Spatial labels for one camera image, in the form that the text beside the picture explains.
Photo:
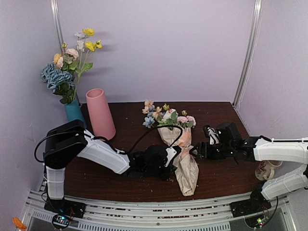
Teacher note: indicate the artificial flowers in teal vase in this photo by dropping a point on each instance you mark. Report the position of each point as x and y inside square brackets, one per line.
[63, 75]

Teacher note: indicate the pink tall vase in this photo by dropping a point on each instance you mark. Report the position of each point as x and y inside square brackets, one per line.
[100, 114]

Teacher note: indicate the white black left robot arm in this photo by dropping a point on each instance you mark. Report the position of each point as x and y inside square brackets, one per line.
[71, 140]

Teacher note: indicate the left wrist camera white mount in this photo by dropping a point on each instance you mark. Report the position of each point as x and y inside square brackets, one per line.
[172, 152]

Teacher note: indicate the floral ceramic mug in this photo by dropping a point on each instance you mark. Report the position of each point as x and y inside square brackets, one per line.
[266, 169]

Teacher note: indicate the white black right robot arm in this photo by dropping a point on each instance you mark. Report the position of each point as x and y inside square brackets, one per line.
[260, 148]

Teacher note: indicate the beige pink wrapping paper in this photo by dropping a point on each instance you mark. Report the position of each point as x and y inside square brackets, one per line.
[187, 169]

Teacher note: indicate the flower bunch pink blue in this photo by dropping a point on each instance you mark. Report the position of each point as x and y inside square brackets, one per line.
[166, 116]

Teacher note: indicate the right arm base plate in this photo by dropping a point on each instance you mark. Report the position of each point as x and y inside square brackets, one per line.
[249, 206]

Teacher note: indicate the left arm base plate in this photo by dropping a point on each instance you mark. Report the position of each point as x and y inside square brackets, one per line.
[66, 207]

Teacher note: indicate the teal frosted vase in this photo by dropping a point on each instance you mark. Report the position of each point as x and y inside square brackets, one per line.
[73, 112]

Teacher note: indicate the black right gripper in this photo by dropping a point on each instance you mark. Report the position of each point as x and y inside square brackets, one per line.
[205, 150]

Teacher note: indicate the orange object at corner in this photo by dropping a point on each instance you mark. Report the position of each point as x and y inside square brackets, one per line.
[19, 224]

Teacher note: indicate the right aluminium frame post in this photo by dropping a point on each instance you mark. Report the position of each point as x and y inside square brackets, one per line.
[252, 42]

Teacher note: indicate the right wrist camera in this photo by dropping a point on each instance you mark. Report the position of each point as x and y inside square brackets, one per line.
[224, 133]

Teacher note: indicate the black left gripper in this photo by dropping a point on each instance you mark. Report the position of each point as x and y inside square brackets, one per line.
[164, 176]

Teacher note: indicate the aluminium frame post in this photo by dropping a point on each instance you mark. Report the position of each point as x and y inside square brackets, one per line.
[57, 22]
[252, 42]

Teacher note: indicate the left aluminium frame post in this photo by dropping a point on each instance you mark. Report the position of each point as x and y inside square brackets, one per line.
[57, 22]

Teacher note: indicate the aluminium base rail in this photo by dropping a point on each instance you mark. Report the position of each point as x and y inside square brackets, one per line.
[196, 215]

